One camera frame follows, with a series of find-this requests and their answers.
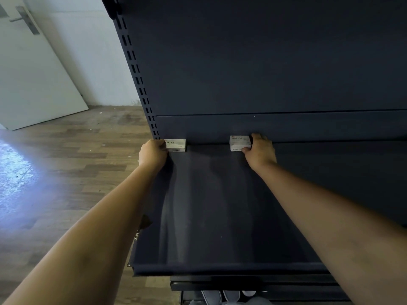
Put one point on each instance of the person's left hand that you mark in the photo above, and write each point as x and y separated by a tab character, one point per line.
152	155

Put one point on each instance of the person's right hand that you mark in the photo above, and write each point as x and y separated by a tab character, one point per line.
261	152

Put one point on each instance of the small white box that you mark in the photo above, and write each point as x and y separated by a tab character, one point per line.
239	143
176	145

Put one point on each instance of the dark metal shelf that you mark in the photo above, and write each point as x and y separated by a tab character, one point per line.
254	66

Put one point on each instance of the person's left forearm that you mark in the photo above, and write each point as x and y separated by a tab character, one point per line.
82	244

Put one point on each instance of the person's right forearm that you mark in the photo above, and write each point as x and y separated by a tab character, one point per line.
343	238

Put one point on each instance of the pink slipper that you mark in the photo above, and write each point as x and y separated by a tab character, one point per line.
259	301
248	293

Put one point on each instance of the grey slipper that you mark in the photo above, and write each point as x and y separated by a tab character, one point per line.
211	298
231	296

